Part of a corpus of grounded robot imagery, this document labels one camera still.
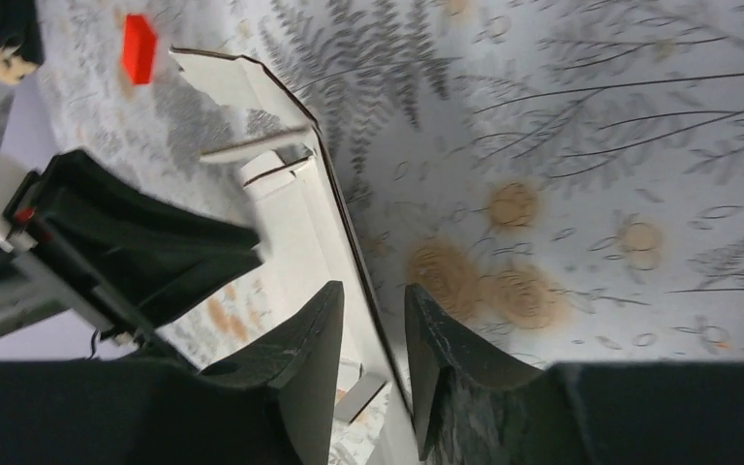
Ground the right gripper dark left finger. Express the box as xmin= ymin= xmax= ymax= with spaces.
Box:
xmin=0 ymin=281 xmax=344 ymax=464

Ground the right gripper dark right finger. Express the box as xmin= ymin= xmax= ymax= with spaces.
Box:
xmin=404 ymin=284 xmax=744 ymax=464

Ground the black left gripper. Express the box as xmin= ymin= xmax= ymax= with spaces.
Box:
xmin=0 ymin=84 xmax=263 ymax=338

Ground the white cardboard paper box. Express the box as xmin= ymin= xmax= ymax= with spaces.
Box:
xmin=170 ymin=47 xmax=419 ymax=464

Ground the red rectangular block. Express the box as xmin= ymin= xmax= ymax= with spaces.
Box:
xmin=121 ymin=14 xmax=158 ymax=86

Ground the floral patterned table cloth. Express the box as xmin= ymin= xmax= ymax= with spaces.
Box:
xmin=32 ymin=0 xmax=744 ymax=465

